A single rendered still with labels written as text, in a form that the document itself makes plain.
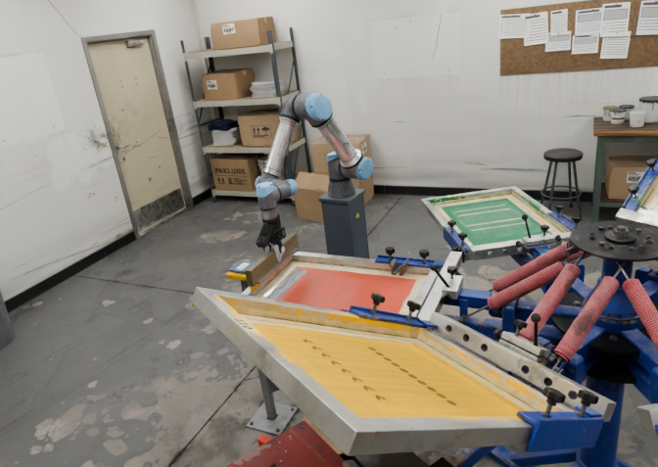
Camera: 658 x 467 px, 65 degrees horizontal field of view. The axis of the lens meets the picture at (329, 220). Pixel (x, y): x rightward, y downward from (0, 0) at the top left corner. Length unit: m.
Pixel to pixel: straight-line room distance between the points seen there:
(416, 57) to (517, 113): 1.19
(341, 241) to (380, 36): 3.51
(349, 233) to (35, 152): 3.41
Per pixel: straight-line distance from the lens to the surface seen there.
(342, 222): 2.71
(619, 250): 1.86
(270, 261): 2.30
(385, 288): 2.30
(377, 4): 5.90
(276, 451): 1.41
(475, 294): 2.07
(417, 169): 6.07
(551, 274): 1.90
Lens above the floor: 2.09
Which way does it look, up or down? 22 degrees down
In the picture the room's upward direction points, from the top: 7 degrees counter-clockwise
